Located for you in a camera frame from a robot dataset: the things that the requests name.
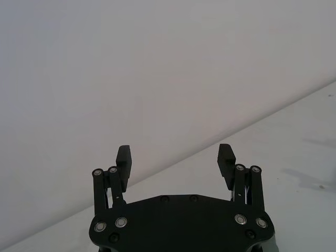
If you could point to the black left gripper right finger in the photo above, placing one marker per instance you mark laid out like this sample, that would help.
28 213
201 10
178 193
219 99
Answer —
225 165

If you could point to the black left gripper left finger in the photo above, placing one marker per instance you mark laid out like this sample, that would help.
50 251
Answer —
124 168

